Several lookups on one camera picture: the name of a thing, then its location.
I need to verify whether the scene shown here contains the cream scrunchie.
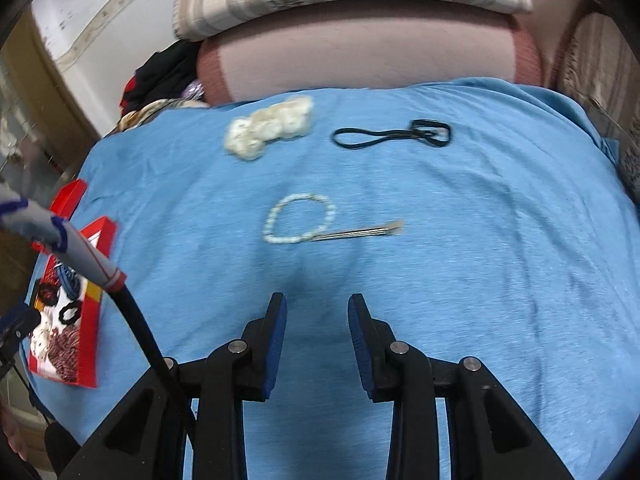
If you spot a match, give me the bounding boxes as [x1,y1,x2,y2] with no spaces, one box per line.
[224,96,314,162]

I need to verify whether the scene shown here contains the blue blanket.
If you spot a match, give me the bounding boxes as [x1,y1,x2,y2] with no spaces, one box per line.
[19,77,640,480]

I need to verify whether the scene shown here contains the red open jewelry box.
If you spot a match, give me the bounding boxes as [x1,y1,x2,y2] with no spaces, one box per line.
[27,214,120,390]

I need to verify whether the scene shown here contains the pile of dark clothes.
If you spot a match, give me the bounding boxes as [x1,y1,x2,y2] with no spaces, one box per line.
[115,40,204,132]

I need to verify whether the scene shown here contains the pink folded blanket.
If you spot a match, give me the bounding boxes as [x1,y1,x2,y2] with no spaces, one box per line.
[196,0,542,105]

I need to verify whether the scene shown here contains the red white checked scrunchie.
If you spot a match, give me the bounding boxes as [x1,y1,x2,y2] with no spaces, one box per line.
[48,325,79,384]

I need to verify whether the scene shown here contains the white dotted scrunchie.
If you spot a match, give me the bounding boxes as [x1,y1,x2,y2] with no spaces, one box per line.
[29,309,61,362]

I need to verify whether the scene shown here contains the silver hair clip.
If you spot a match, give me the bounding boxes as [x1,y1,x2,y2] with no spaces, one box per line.
[310,220,404,242]

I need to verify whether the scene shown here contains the blue striped headband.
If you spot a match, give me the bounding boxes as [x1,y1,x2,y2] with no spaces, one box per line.
[54,262,81,301]

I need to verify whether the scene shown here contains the thin black hair tie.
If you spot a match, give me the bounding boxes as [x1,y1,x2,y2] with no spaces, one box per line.
[330,118,454,151]

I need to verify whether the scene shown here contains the dark red patterned scrunchie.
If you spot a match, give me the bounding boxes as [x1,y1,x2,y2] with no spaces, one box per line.
[37,282,60,307]

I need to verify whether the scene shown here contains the black ruffled scrunchie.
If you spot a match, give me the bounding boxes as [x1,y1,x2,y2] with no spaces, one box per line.
[58,299,82,326]

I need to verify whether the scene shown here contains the red box lid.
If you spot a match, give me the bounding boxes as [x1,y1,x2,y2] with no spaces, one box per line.
[49,179,88,220]

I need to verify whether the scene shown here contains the wooden glass door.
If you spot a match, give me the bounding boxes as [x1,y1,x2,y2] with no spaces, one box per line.
[1,10,100,206]

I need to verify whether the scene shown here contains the pearl bead bracelet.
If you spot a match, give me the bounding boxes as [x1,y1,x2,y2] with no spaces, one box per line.
[261,192,338,246]

